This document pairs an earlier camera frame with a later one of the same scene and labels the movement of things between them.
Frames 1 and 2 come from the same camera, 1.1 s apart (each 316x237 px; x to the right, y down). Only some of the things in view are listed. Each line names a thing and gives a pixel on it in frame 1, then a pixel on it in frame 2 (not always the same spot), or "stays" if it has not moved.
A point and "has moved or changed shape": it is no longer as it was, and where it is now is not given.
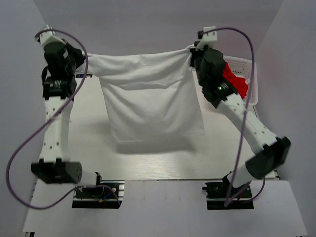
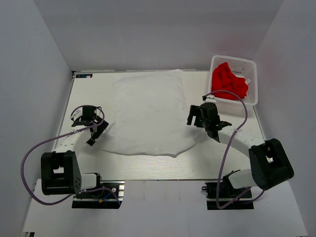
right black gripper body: (196, 60) to (205, 124)
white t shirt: (150, 95) has moved or changed shape
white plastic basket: (242, 67) stays
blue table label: (82, 75) stays
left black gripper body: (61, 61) to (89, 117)
